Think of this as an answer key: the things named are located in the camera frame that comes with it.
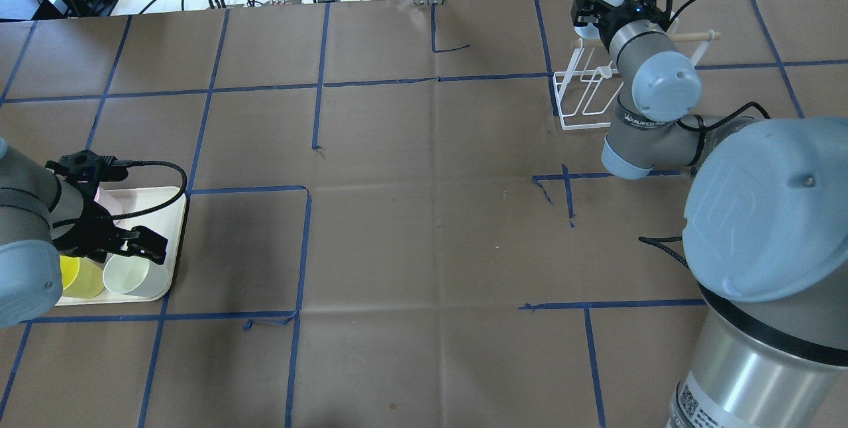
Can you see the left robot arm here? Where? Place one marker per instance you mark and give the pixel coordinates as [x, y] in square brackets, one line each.
[50, 211]

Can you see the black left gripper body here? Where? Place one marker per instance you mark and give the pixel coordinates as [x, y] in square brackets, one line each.
[85, 219]

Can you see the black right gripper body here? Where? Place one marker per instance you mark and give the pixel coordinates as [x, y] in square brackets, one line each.
[615, 15]

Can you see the white wire cup rack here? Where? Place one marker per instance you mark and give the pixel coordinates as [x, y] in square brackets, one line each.
[616, 77]

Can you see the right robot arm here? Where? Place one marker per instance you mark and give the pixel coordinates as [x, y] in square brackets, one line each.
[765, 233]

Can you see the pink plastic cup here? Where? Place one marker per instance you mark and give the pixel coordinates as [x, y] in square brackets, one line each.
[106, 200]

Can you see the yellow plastic cup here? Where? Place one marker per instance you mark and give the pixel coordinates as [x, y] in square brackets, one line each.
[81, 277]

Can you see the white plastic cup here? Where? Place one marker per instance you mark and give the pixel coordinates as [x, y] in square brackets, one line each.
[135, 276]

